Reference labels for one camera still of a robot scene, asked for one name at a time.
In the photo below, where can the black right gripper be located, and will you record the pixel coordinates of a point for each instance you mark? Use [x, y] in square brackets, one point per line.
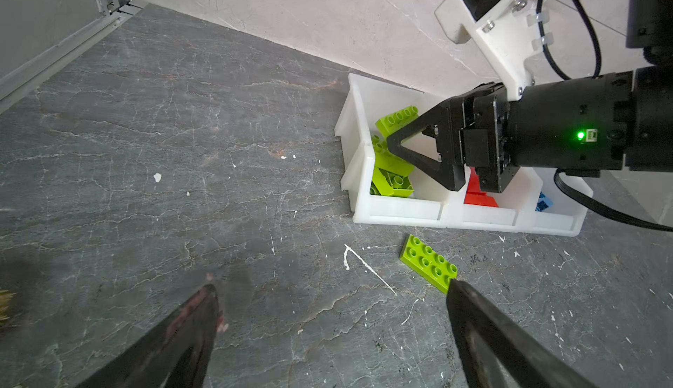
[581, 126]

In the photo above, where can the white plastic bin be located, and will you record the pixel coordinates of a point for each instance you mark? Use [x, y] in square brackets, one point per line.
[431, 205]
[564, 219]
[516, 206]

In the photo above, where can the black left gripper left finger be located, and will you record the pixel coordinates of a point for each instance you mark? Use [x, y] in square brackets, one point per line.
[174, 353]

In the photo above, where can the green lego brick small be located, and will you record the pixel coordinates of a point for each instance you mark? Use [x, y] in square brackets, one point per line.
[430, 265]

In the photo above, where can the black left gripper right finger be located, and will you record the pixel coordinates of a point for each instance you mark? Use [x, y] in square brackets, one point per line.
[489, 342]

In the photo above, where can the white right plastic bin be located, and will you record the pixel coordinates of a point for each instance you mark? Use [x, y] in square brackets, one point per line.
[564, 219]

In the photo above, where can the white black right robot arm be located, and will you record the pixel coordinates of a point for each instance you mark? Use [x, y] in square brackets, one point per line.
[650, 29]

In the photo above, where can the white middle plastic bin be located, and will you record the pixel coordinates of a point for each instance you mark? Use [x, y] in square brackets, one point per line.
[516, 206]

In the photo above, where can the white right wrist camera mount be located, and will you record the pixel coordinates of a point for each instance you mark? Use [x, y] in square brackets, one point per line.
[505, 31]

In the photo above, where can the white left plastic bin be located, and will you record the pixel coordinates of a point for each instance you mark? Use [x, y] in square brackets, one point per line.
[431, 205]

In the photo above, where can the red lego brick long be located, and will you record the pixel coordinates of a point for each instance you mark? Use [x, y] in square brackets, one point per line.
[474, 195]

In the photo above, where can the green lego brick top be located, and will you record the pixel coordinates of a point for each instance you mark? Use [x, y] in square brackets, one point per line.
[389, 124]

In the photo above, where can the green lego brick long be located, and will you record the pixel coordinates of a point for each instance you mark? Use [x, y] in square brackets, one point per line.
[386, 161]

